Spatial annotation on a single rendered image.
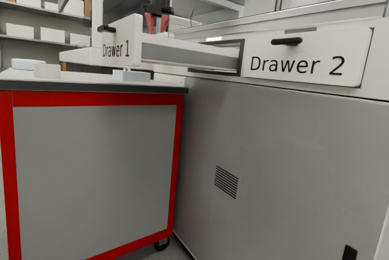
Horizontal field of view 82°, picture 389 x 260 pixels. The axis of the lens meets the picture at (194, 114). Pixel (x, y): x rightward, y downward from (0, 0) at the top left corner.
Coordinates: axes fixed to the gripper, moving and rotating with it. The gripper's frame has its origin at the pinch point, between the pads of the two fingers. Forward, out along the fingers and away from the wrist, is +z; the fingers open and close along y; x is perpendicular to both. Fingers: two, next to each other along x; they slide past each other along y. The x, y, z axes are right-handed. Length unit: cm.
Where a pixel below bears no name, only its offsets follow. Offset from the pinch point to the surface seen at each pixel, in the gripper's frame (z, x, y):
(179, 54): 6.4, 23.1, -10.4
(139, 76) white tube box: 15.1, -8.4, 7.2
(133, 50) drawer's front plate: 7.2, 31.6, -1.2
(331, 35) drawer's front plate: 0, 34, -42
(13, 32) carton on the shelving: -10, -269, 265
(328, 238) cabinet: 42, 39, -48
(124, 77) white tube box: 15.9, -4.0, 11.5
